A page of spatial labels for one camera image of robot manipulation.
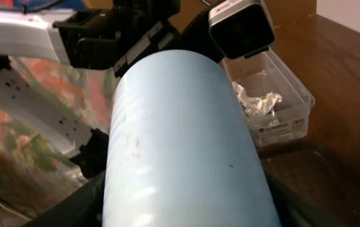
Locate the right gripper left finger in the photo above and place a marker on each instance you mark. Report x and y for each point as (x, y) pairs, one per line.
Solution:
(83, 208)

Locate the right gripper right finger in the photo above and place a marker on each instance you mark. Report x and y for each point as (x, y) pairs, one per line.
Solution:
(294, 211)

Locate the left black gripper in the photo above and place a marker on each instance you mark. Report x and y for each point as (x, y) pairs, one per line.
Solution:
(117, 38)

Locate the light blue cup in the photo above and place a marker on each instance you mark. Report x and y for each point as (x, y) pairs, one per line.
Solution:
(180, 152)

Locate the white napkin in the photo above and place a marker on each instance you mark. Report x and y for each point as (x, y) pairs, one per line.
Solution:
(256, 106)

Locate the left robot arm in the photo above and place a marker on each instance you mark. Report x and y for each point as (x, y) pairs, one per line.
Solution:
(52, 57)

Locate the brown serving tray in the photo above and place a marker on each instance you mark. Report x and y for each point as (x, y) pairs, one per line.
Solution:
(318, 176)

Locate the clear plastic bin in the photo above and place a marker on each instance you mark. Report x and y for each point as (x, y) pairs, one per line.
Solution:
(265, 73)

